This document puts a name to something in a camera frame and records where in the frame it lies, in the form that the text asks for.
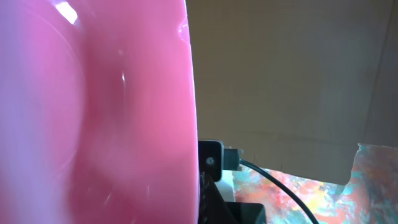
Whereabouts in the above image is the pink plastic measuring scoop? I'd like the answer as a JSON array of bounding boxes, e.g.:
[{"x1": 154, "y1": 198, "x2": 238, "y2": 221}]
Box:
[{"x1": 1, "y1": 0, "x2": 200, "y2": 224}]

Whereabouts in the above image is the right black cable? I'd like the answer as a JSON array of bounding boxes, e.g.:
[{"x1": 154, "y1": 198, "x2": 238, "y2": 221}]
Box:
[{"x1": 238, "y1": 158, "x2": 320, "y2": 224}]

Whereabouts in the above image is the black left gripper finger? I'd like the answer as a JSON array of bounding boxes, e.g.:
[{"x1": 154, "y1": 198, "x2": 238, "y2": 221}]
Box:
[{"x1": 198, "y1": 172, "x2": 238, "y2": 224}]

